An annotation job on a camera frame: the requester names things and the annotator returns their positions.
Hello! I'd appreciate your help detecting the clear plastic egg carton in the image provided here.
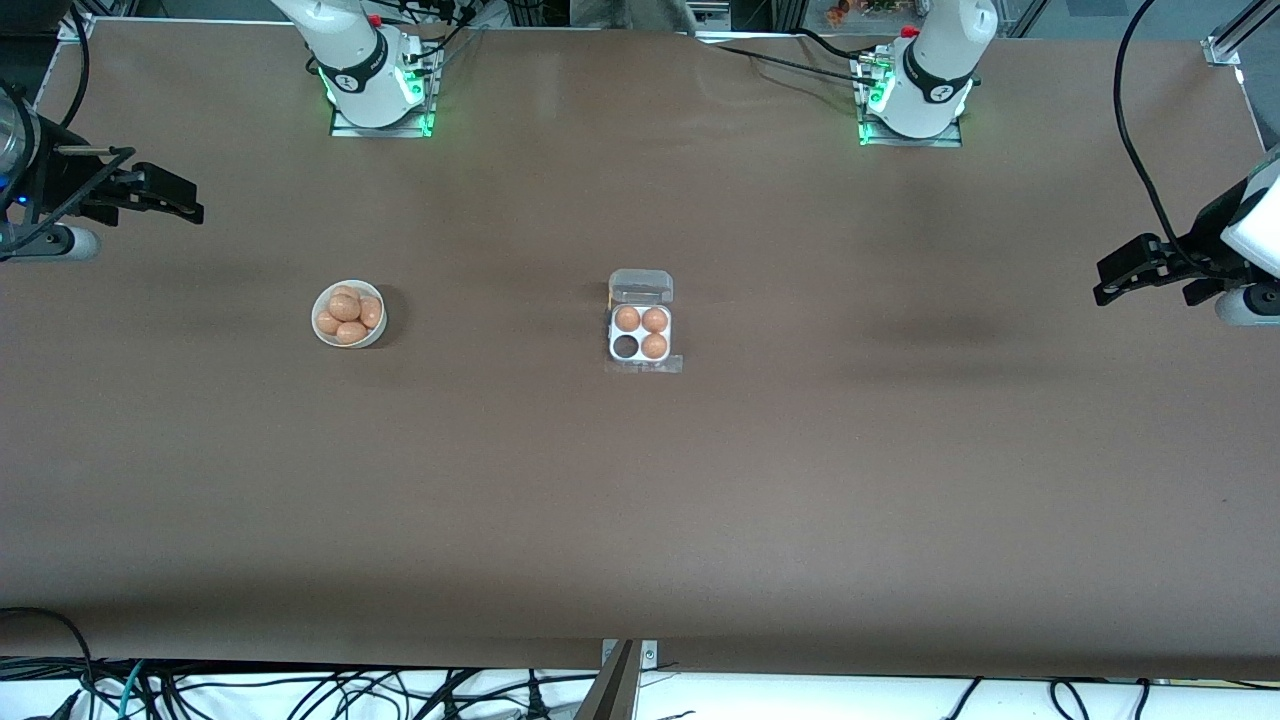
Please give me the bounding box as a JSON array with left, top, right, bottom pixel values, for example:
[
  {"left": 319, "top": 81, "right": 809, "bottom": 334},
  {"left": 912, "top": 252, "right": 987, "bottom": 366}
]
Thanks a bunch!
[{"left": 607, "top": 268, "right": 684, "bottom": 376}]

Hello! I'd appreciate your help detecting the white round bowl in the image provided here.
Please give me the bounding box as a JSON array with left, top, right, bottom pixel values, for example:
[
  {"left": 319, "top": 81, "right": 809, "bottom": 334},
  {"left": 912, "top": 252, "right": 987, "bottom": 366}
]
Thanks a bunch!
[{"left": 311, "top": 279, "right": 387, "bottom": 349}]

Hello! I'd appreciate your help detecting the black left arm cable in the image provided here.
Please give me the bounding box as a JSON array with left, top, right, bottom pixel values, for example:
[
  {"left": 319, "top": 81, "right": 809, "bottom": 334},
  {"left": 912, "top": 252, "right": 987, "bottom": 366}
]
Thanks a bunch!
[{"left": 1113, "top": 0, "right": 1216, "bottom": 271}]

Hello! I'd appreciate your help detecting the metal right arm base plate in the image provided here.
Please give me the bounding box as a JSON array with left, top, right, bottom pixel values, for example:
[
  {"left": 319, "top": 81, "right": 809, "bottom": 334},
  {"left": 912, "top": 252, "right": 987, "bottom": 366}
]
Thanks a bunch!
[{"left": 330, "top": 45, "right": 438, "bottom": 139}]

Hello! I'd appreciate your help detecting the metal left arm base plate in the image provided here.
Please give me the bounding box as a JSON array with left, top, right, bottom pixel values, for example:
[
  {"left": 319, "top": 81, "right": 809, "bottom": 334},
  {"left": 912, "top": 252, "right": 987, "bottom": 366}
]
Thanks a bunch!
[{"left": 857, "top": 45, "right": 964, "bottom": 149}]

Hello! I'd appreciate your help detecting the black looped floor cable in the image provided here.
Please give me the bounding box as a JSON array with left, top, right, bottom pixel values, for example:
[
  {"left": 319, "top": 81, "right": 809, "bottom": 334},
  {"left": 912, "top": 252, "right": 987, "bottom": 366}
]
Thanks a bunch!
[{"left": 0, "top": 607, "right": 96, "bottom": 720}]

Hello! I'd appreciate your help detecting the dark aluminium profile post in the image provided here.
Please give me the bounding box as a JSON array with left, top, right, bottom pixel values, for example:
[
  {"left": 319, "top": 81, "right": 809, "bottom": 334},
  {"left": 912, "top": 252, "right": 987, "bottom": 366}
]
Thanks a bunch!
[{"left": 575, "top": 640, "right": 641, "bottom": 720}]

